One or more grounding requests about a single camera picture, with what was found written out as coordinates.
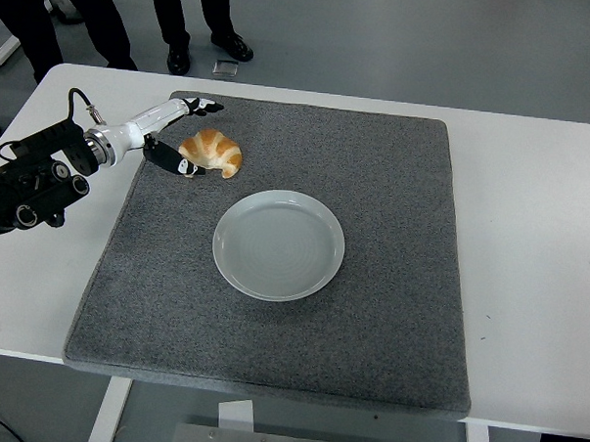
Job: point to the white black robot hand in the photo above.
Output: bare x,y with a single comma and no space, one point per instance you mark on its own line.
132,131

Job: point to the golden brown croissant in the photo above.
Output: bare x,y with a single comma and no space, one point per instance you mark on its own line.
215,149

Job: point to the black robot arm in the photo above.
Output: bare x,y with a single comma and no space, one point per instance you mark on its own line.
46,190

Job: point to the small metal floor plate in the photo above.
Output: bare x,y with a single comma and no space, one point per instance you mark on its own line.
225,67

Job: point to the round white plate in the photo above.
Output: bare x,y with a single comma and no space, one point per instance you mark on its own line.
279,249

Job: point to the person with black shoes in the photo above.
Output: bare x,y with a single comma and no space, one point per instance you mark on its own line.
172,10

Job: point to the white furniture foot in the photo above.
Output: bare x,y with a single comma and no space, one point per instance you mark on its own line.
1,54

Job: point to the person in dark trousers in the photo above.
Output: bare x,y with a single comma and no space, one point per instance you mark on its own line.
20,13

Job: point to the grey square felt mat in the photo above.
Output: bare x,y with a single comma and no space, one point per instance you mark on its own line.
375,185

